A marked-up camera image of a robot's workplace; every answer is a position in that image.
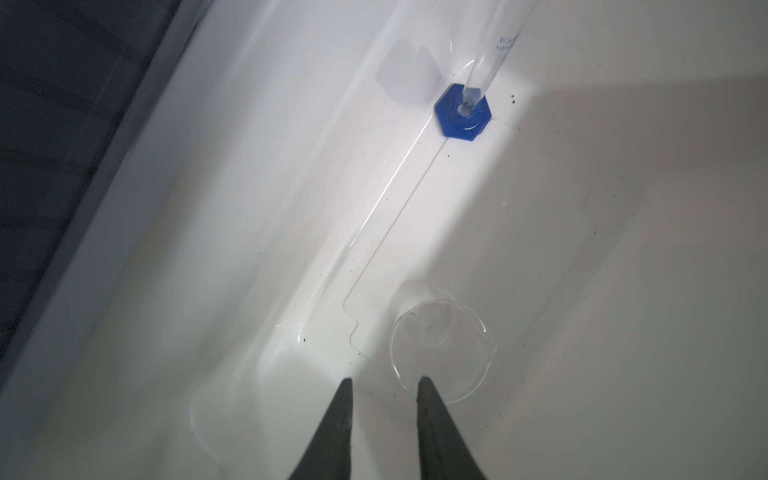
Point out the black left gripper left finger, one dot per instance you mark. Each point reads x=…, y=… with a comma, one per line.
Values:
x=328, y=454

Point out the blue bottle cap piece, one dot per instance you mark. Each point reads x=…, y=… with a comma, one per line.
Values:
x=463, y=110

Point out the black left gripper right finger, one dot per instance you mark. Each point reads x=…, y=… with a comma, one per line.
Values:
x=443, y=453

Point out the white plastic storage bin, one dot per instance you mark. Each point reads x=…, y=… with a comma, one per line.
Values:
x=608, y=226

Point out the clear glass flask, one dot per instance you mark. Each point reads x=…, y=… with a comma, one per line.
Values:
x=436, y=336

